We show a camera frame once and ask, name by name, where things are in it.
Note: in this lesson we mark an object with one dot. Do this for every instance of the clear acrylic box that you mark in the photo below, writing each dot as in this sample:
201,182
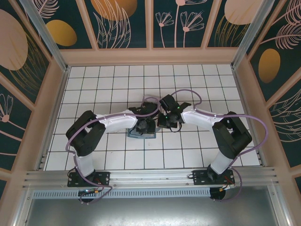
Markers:
155,100

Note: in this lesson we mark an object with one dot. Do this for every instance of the teal card holder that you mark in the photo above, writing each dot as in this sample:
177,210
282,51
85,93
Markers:
131,135

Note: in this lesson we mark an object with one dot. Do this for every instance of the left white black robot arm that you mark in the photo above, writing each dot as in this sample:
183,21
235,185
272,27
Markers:
117,121

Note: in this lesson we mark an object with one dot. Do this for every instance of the grey metal sheet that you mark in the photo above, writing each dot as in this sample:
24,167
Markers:
150,212

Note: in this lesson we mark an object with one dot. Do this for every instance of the small circuit board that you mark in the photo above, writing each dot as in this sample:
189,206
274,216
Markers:
90,191

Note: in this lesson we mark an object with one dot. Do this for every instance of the aluminium mounting rail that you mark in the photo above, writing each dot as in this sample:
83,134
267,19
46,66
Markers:
150,176

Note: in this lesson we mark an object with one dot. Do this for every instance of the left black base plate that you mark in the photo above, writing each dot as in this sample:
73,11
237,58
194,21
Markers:
103,177

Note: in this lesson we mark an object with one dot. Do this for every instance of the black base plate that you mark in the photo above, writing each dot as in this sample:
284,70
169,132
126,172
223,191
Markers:
103,177
200,177

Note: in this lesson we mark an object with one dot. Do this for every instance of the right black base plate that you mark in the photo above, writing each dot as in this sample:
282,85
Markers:
200,177

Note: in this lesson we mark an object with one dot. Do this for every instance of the aluminium corner post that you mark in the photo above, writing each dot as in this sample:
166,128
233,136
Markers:
45,35
251,35

